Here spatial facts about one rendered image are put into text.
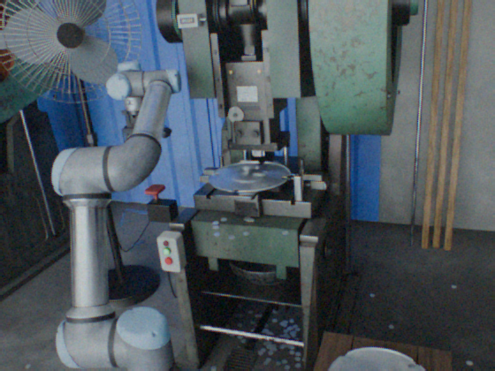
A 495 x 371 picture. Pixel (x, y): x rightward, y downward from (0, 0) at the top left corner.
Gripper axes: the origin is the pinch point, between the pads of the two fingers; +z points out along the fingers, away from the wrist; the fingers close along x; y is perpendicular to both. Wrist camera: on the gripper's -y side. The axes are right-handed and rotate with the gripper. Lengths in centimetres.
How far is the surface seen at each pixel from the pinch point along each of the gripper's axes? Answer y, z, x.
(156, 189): -1.6, 8.9, 1.8
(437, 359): -97, 50, 18
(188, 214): -10.1, 20.7, -4.0
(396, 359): -86, 49, 22
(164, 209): -4.8, 16.0, 3.2
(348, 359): -73, 49, 25
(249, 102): -33.6, -18.8, -14.5
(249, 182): -35.2, 6.5, -4.1
